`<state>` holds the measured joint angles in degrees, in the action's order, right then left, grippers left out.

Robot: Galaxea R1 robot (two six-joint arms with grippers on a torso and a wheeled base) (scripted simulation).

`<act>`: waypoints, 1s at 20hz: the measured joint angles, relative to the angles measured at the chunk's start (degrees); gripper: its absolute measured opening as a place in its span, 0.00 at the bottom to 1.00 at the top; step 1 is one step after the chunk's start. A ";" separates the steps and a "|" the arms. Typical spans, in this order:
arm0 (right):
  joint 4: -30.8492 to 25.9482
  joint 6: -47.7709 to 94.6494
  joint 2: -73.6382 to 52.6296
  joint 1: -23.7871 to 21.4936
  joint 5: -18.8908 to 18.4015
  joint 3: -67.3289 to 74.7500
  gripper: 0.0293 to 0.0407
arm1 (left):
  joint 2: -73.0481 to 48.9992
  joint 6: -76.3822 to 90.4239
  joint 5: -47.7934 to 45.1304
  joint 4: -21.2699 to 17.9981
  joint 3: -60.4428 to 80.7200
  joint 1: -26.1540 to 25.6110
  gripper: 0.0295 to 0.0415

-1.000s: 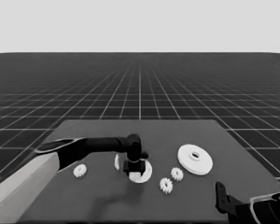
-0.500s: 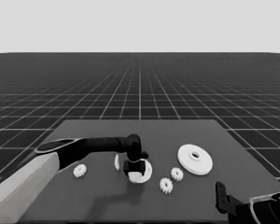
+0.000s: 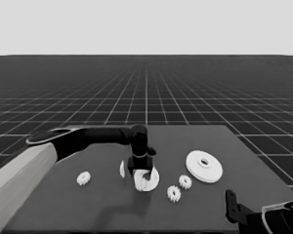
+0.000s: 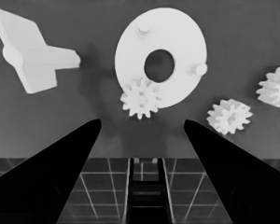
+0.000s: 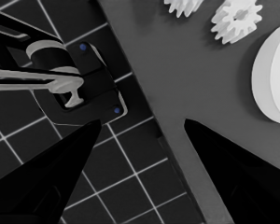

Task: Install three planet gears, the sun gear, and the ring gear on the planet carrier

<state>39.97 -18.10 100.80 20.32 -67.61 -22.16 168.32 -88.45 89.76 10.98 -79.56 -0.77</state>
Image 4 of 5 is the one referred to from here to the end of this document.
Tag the small white gear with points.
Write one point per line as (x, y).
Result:
(277, 93)
(133, 102)
(222, 119)

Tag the small white T-shaped piece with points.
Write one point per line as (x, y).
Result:
(28, 59)

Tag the white round carrier with pins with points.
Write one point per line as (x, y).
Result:
(183, 40)

